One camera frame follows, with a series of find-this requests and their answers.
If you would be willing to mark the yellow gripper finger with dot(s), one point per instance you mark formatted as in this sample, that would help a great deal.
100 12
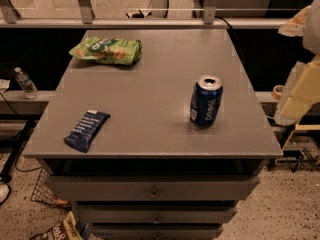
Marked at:
298 25
301 92

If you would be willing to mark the blue pepsi can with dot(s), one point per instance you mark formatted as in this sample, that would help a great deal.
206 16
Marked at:
205 100

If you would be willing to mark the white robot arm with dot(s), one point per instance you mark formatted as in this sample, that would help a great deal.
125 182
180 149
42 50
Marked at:
311 41

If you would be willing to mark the blue rxbar blueberry bar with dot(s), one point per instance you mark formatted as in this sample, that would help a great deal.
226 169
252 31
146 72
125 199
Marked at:
86 129

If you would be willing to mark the roll of masking tape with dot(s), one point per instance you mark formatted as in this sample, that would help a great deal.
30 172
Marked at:
277 91

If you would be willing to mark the yellow metal stand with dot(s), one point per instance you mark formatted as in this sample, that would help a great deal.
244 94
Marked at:
294 149

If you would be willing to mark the green chip bag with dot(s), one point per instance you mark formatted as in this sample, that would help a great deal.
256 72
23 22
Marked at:
110 51

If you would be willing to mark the clear plastic water bottle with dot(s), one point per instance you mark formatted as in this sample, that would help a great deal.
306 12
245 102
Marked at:
26 84

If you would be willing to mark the brown snack bag on floor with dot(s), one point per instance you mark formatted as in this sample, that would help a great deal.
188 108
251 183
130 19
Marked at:
64 230

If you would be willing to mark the wire mesh basket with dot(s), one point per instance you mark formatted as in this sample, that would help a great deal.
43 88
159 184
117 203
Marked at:
41 192

